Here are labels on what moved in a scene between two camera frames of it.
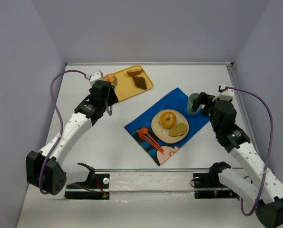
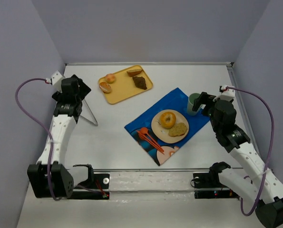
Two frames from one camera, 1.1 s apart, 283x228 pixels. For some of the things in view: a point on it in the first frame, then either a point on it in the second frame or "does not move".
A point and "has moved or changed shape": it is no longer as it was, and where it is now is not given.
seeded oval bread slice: x=178 y=129 does not move
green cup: x=190 y=103 does not move
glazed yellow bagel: x=168 y=119 does not move
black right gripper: x=203 y=100 does not move
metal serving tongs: x=109 y=108 has moved or changed shape
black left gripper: x=112 y=98 → x=82 y=89
